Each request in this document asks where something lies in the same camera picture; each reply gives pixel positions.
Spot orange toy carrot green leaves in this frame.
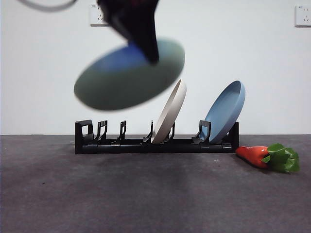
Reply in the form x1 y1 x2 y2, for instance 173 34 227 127
235 143 300 174

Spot grey cable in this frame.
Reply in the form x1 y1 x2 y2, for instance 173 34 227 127
18 0 76 12

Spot blue plate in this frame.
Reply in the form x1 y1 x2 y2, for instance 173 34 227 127
204 80 246 144

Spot black plate rack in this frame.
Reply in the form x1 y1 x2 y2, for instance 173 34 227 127
74 119 240 155

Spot white wall socket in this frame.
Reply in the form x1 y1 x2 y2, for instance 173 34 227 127
89 4 110 27
294 4 311 27

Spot beige plate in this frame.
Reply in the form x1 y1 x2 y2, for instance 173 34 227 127
150 79 188 144

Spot green plate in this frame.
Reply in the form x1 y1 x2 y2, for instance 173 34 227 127
73 36 186 112

